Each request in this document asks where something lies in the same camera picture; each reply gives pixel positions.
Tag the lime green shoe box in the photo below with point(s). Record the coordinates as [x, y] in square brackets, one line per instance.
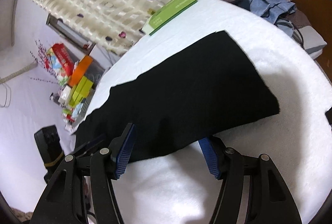
[80, 91]

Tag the orange cardboard box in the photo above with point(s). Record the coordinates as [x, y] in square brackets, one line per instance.
[80, 70]

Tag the black pants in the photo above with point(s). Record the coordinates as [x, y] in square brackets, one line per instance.
[208, 87]

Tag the blue crumpled clothing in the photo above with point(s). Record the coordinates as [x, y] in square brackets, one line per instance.
[272, 11]

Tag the green white flat box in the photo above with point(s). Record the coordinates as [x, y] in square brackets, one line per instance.
[164, 15]

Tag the window with metal frame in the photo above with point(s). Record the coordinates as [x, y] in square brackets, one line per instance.
[75, 38]

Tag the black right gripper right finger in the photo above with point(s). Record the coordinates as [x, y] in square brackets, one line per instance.
[270, 200]

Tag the white towel bed cover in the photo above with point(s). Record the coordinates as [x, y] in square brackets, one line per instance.
[178, 188]

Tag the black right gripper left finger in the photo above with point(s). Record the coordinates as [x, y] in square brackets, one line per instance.
[63, 198]

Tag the grey folded cloth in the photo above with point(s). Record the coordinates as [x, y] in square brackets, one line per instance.
[306, 36]

